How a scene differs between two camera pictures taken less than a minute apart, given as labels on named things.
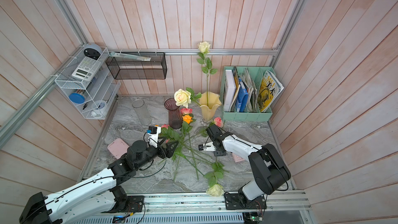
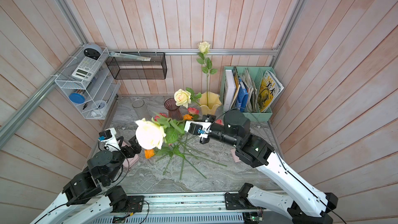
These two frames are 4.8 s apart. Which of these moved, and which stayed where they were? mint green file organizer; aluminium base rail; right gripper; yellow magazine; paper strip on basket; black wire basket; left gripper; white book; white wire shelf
Moved: right gripper; left gripper
Stayed: mint green file organizer; aluminium base rail; black wire basket; white book; yellow magazine; paper strip on basket; white wire shelf
